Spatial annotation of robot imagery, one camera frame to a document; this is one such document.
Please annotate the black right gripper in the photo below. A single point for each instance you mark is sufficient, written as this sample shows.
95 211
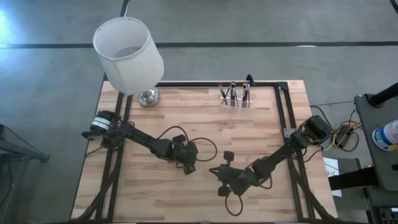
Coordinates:
237 180

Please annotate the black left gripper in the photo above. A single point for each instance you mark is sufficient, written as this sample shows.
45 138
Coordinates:
186 154

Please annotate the wide silver ferrule makeup brush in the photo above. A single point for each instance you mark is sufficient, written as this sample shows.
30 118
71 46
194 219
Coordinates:
232 90

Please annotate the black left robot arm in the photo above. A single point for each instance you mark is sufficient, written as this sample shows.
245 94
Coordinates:
146 143

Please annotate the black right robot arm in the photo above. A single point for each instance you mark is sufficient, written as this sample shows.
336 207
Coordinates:
280 155

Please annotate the clear acrylic organizer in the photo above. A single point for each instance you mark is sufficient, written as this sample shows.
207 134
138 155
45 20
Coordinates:
239 104

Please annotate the silver mounting plate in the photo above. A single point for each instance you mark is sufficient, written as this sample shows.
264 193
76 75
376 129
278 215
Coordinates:
289 132

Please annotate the black clamp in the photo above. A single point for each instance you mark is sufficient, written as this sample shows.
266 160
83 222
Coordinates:
249 78

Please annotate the white paper sheet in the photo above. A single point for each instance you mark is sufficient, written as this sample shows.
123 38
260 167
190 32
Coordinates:
331 166

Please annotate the white shade silver table lamp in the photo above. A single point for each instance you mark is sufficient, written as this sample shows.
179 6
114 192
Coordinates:
129 56

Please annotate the black bar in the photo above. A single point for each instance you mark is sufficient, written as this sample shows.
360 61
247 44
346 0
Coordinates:
351 179

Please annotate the gray cart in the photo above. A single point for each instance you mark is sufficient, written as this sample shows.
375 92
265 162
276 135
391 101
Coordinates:
373 161

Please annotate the gray chair base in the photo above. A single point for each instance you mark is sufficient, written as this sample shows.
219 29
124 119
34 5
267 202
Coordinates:
21 152

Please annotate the white blue wipes canister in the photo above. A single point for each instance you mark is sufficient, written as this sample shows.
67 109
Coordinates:
387 135

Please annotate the black pole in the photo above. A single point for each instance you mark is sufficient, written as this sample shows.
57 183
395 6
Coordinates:
384 94

